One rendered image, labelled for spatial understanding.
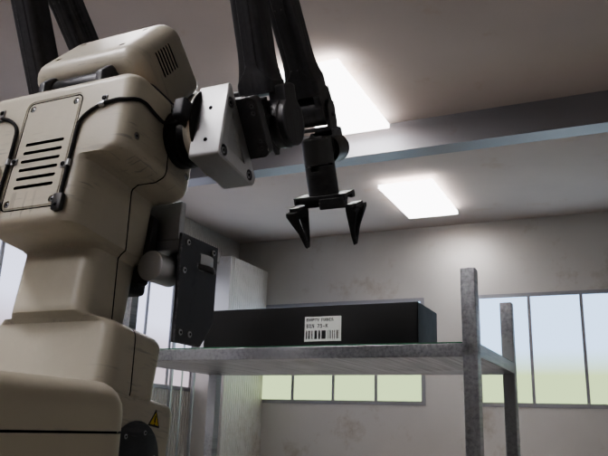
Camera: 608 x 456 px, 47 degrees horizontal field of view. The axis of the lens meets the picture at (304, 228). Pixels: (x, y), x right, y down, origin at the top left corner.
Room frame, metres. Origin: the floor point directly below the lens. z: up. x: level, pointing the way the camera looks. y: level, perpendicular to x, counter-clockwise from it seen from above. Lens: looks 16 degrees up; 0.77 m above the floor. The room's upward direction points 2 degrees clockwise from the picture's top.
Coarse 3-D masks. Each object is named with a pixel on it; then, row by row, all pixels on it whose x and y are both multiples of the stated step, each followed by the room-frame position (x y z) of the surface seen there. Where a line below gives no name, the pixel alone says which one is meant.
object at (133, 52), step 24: (96, 48) 0.97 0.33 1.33; (120, 48) 0.92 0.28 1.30; (144, 48) 0.92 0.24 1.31; (168, 48) 0.97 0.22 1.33; (48, 72) 0.97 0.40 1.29; (72, 72) 0.96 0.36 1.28; (120, 72) 0.93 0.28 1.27; (144, 72) 0.93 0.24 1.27; (168, 72) 0.97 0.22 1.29; (192, 72) 1.03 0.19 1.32; (168, 96) 0.98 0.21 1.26; (192, 96) 1.04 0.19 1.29
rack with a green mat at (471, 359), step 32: (128, 320) 1.77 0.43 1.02; (512, 320) 1.77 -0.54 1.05; (160, 352) 1.72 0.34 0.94; (192, 352) 1.68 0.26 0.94; (224, 352) 1.64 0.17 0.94; (256, 352) 1.60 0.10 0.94; (288, 352) 1.57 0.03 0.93; (320, 352) 1.53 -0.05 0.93; (352, 352) 1.50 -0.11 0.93; (384, 352) 1.47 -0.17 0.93; (416, 352) 1.44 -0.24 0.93; (448, 352) 1.41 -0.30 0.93; (480, 352) 1.41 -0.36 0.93; (512, 352) 1.76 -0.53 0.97; (480, 384) 1.40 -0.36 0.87; (512, 384) 1.76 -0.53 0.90; (480, 416) 1.39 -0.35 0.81; (512, 416) 1.76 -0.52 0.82; (480, 448) 1.38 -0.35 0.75; (512, 448) 1.77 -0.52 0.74
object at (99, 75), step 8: (96, 72) 0.91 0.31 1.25; (104, 72) 0.91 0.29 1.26; (112, 72) 0.92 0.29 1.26; (48, 80) 0.96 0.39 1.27; (56, 80) 0.97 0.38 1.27; (64, 80) 0.95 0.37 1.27; (72, 80) 0.94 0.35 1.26; (80, 80) 0.94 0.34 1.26; (88, 80) 0.93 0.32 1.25; (96, 80) 0.90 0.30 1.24; (40, 88) 0.95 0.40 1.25; (48, 88) 0.95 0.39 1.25; (56, 88) 0.95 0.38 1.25
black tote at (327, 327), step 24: (216, 312) 1.82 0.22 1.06; (240, 312) 1.79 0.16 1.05; (264, 312) 1.76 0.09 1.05; (288, 312) 1.73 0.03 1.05; (312, 312) 1.70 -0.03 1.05; (336, 312) 1.67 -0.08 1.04; (360, 312) 1.65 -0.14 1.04; (384, 312) 1.62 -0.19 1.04; (408, 312) 1.60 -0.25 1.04; (432, 312) 1.71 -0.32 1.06; (216, 336) 1.81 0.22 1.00; (240, 336) 1.78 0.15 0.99; (264, 336) 1.75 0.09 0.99; (288, 336) 1.73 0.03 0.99; (312, 336) 1.70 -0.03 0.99; (336, 336) 1.67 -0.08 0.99; (360, 336) 1.65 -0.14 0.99; (384, 336) 1.62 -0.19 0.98; (408, 336) 1.60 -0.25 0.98; (432, 336) 1.71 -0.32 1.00
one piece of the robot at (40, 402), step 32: (0, 384) 0.56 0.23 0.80; (32, 384) 0.59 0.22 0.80; (64, 384) 0.63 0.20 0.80; (96, 384) 0.67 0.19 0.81; (0, 416) 0.55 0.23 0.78; (32, 416) 0.58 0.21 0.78; (64, 416) 0.62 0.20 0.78; (96, 416) 0.65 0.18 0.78; (0, 448) 0.56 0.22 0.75; (32, 448) 0.59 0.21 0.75; (64, 448) 0.62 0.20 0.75; (96, 448) 0.66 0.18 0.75
